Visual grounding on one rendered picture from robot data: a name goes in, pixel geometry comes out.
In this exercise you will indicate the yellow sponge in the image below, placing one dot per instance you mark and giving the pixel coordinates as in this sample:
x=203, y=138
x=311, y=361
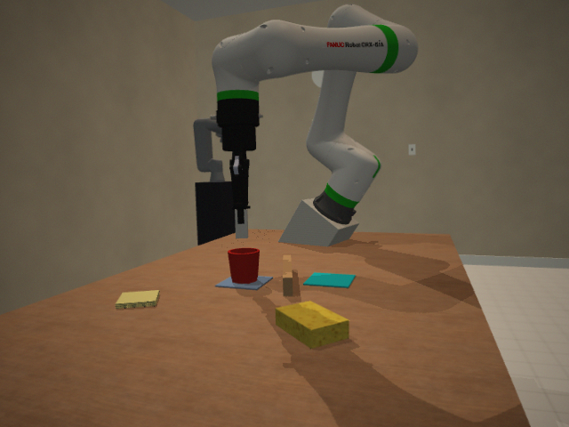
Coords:
x=312, y=324

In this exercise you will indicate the red cup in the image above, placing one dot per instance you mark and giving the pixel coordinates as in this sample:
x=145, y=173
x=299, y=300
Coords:
x=244, y=265

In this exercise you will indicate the yellow flat pad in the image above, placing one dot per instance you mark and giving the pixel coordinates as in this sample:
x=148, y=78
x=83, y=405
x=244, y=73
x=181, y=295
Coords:
x=137, y=299

